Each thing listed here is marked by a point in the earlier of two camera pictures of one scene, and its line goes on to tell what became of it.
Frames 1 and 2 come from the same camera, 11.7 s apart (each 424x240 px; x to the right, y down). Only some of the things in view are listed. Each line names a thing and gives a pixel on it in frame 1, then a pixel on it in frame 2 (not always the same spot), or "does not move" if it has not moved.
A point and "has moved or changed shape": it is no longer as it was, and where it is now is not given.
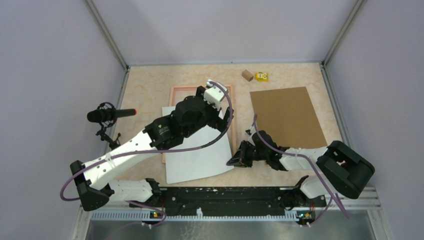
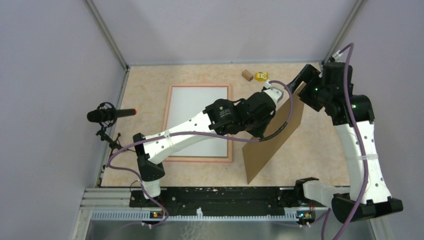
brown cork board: x=176 y=92 -> x=196 y=159
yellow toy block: x=260 y=76 does not move
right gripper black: x=240 y=158 -> x=308 y=74
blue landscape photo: x=216 y=158 has moved or changed shape
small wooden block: x=247 y=75 does not move
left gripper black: x=217 y=121 -> x=260 y=132
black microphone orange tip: x=106 y=115 does not move
